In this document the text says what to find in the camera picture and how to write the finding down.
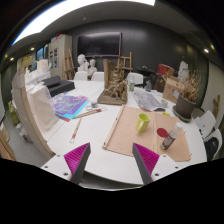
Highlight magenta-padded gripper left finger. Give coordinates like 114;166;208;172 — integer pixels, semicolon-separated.
40;142;92;185

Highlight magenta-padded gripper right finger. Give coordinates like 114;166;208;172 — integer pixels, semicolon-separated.
131;142;183;186

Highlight clear bottle with dark drink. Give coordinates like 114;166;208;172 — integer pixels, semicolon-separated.
159;121;184;151

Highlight thin wooden stick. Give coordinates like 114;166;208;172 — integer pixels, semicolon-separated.
69;117;83;144

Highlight flat round red coaster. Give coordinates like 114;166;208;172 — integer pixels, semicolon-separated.
156;127;169;138

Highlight tan wooden drawing board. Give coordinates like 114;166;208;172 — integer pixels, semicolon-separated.
102;104;192;163

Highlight yellow-green mug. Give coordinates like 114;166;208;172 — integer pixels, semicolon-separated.
135;113;152;133

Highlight dark round plant saucer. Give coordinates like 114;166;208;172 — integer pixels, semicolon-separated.
172;105;193;123

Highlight purple and teal painting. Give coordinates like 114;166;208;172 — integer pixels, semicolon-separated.
51;93;90;123

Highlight grey printed newspaper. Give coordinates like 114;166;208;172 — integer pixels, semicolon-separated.
133;89;167;112

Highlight black backpack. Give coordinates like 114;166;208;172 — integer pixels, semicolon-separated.
203;138;220;161

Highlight white plastic chair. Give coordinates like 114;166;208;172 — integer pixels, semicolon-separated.
203;128;223;161
194;110;218;134

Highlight flat black box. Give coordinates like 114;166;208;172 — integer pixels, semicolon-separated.
48;79;76;98
41;75;62;89

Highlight large white wood-edged panel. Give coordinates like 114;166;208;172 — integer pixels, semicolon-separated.
11;66;57;158

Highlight dark grey kettle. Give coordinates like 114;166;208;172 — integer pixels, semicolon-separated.
144;79;153;93

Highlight brown cardboard box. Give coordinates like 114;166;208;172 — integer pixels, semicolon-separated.
162;75;185;104

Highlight small green-labelled spray bottle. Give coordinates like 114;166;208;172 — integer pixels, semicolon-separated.
128;74;136;92

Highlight brown carved root sculpture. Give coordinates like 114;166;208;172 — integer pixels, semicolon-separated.
97;59;129;106

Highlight red box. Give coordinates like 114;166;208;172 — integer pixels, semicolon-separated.
157;63;175;77

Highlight white plaster bust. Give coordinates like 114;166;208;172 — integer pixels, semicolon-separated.
87;58;98;76
77;53;90;73

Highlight wooden easel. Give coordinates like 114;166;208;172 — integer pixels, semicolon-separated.
116;51;134;73
63;48;76;80

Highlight white plaster figure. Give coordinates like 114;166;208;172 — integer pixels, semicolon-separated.
177;60;190;83

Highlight white glass-door cabinet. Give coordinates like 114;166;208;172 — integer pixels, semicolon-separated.
48;34;73;79

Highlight recessed ceiling spotlights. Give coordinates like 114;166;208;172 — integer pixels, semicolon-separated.
3;43;216;63

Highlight long white ceiling light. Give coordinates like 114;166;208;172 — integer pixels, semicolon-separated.
12;0;156;45

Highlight black wall screen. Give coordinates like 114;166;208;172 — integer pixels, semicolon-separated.
76;31;122;58

